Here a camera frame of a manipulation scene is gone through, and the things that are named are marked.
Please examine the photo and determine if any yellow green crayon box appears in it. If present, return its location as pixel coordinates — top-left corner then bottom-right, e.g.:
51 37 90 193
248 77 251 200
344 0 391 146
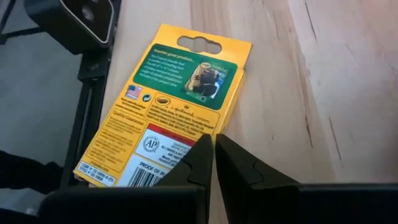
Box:
73 23 253 188

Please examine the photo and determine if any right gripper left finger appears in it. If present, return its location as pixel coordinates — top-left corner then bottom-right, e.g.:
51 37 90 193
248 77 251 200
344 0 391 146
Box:
40 134 214 224

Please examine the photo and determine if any black camera with silver rim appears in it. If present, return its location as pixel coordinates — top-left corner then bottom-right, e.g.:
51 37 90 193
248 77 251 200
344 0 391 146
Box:
24 0 116 56

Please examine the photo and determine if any black aluminium rig frame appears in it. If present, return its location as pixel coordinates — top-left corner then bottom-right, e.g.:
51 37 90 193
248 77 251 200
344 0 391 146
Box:
0 0 123 194

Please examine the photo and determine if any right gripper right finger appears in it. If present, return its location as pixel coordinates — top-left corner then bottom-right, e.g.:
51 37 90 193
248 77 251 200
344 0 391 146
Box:
216 134 398 224

